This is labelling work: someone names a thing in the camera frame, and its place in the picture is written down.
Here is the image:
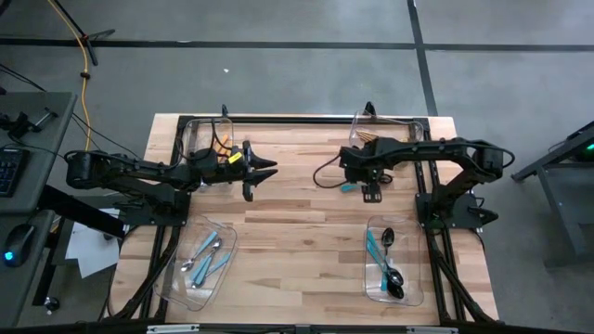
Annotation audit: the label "black rig floor beam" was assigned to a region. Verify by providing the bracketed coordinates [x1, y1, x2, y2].
[39, 184, 129, 240]

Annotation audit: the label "clear plastic bin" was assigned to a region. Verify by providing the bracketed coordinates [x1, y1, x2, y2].
[153, 213, 239, 312]
[182, 116, 236, 186]
[348, 109, 426, 154]
[364, 214, 426, 307]

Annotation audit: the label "silver spoon light blue handle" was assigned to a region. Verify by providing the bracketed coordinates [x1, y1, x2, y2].
[181, 230, 219, 274]
[189, 238, 223, 288]
[189, 251, 232, 289]

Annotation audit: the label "black spoon blue handle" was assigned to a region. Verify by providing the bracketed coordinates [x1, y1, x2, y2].
[365, 230, 405, 287]
[380, 225, 396, 292]

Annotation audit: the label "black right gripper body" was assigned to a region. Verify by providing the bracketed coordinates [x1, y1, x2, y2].
[355, 155, 385, 204]

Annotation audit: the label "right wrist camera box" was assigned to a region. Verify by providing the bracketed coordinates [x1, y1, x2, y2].
[340, 152, 357, 183]

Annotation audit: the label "black tripod stand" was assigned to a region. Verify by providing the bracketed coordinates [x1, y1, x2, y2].
[48, 0, 117, 67]

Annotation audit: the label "white paper sheets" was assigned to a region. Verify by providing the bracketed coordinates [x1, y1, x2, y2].
[64, 207, 123, 279]

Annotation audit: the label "dark grey table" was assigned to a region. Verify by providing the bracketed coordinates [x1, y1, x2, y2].
[510, 119, 594, 269]

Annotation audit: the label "black desk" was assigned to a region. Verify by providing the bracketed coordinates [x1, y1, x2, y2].
[0, 208, 58, 328]

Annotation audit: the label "black rig diagonal strut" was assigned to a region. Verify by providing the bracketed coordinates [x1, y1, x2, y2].
[425, 229, 498, 326]
[110, 225, 183, 322]

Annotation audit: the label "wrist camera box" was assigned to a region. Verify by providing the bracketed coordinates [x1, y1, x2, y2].
[340, 152, 357, 183]
[190, 147, 219, 173]

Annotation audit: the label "black keyboard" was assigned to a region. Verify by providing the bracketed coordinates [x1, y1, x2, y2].
[0, 147, 28, 199]

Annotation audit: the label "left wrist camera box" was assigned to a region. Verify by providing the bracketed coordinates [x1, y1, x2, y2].
[190, 147, 219, 173]

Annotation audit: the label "grey desk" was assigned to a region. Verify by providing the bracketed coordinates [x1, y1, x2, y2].
[0, 91, 78, 214]

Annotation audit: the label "black device green light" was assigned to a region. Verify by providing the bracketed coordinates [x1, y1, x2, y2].
[574, 137, 594, 162]

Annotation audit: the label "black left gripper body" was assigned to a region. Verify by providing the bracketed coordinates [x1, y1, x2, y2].
[216, 140, 256, 202]

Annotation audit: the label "yellow hanging cable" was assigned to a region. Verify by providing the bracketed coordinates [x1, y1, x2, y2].
[45, 0, 93, 153]

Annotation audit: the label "black clamp tool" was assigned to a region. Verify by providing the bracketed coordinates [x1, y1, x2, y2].
[0, 106, 60, 138]

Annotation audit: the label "black table frame rail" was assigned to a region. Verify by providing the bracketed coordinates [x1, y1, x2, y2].
[174, 114, 437, 327]

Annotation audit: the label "black floor cable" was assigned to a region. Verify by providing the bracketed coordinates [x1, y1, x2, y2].
[69, 112, 140, 159]
[0, 63, 47, 93]

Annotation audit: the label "black device blue light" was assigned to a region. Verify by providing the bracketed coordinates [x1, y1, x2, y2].
[2, 223, 37, 269]

